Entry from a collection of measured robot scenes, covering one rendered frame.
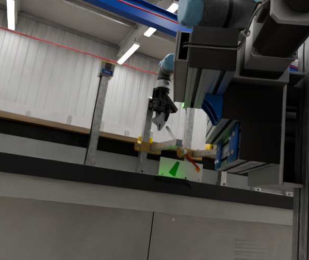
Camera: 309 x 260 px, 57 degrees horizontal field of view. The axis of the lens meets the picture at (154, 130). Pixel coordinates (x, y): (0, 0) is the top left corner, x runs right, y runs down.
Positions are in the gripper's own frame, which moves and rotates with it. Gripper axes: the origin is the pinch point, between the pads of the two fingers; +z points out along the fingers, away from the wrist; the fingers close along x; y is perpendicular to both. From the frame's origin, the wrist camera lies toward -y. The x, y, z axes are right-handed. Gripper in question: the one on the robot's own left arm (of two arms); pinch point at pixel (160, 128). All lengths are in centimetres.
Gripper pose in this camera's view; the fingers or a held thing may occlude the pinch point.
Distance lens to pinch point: 142.9
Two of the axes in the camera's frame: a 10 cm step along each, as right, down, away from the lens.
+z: -1.3, 9.7, -2.0
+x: 6.8, -0.6, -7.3
